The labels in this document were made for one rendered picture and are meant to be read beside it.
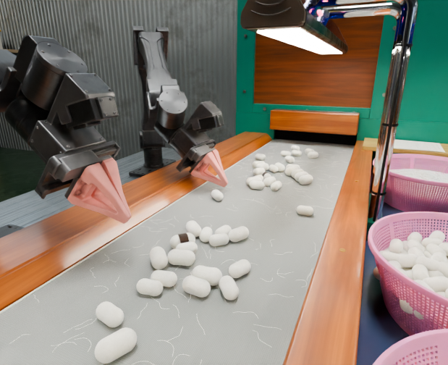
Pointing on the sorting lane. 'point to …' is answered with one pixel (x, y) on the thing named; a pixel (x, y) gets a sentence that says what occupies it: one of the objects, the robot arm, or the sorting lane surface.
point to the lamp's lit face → (297, 38)
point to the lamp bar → (292, 19)
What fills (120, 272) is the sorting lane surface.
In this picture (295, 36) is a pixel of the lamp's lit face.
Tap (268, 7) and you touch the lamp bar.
